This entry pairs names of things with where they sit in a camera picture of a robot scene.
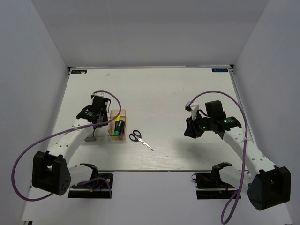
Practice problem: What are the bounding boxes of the amber transparent plastic container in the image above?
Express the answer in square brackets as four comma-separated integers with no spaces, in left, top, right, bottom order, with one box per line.
[109,109,127,141]

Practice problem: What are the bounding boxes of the black handled scissors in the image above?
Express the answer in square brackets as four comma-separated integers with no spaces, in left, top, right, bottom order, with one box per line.
[129,130,154,151]

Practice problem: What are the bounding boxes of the clear transparent plastic container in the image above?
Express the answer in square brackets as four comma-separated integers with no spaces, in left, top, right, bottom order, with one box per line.
[94,115,109,137]

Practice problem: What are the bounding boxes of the yellow highlighter marker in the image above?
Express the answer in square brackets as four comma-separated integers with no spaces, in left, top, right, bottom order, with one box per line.
[114,116,121,130]

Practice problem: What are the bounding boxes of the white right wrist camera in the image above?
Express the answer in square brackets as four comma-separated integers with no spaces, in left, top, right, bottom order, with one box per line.
[185,101,199,120]

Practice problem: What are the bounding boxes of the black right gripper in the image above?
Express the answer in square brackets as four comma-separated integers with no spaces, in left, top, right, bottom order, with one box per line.
[184,112,214,139]

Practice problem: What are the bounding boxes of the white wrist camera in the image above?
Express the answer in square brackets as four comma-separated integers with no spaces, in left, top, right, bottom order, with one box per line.
[91,92,104,99]
[185,101,199,120]

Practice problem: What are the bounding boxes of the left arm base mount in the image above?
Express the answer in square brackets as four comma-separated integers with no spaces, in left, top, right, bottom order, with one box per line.
[68,163,114,199]

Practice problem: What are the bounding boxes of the right blue table label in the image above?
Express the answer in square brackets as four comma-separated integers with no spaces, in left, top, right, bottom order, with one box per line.
[211,68,228,73]

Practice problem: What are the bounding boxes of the purple highlighter marker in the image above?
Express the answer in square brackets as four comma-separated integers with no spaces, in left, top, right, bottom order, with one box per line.
[119,121,125,140]

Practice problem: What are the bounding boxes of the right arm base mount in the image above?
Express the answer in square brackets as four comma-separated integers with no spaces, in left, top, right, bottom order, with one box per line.
[191,162,237,200]

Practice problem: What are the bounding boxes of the left blue table label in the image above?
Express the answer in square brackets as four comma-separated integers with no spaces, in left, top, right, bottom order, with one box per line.
[71,70,87,74]

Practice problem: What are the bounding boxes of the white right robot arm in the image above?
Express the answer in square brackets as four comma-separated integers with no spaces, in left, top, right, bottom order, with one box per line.
[184,106,291,210]

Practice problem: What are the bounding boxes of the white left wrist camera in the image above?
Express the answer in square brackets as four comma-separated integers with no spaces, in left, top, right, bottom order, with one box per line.
[91,92,104,99]

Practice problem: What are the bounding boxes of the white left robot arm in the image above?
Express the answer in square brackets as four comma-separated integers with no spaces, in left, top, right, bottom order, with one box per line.
[32,95,111,196]

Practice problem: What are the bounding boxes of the grey transparent plastic container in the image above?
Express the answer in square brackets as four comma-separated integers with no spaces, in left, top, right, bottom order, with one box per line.
[84,131,97,142]

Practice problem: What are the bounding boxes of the blue table label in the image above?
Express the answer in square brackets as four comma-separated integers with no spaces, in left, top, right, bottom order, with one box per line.
[211,68,228,73]
[71,70,87,74]

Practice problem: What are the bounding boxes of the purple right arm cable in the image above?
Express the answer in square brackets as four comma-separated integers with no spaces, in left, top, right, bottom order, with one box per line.
[221,91,249,225]

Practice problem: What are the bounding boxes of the green highlighter marker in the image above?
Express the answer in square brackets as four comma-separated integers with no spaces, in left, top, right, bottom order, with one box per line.
[113,120,123,136]

